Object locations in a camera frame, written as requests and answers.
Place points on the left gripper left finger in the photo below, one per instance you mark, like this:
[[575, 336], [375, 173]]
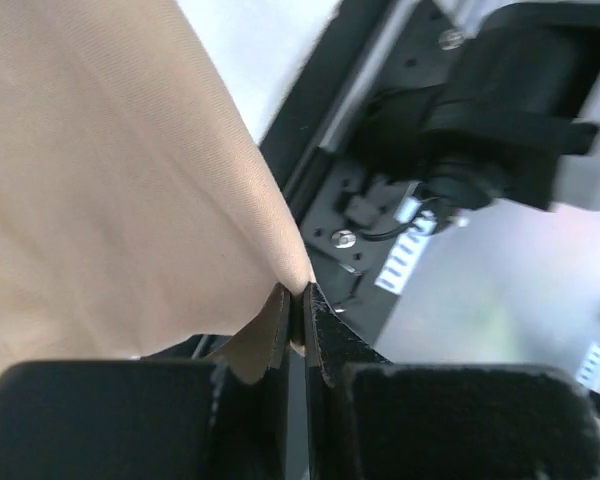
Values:
[[222, 417]]

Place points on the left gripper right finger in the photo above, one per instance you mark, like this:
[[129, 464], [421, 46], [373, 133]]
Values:
[[369, 418]]

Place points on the beige t shirt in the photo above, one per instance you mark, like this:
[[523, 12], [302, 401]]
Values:
[[135, 208]]

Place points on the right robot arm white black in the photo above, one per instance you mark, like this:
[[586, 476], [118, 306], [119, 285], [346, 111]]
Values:
[[499, 122]]

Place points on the right white cable duct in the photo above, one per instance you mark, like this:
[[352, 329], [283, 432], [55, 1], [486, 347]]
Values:
[[405, 254]]

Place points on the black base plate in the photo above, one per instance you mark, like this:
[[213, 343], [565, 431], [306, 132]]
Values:
[[349, 211]]

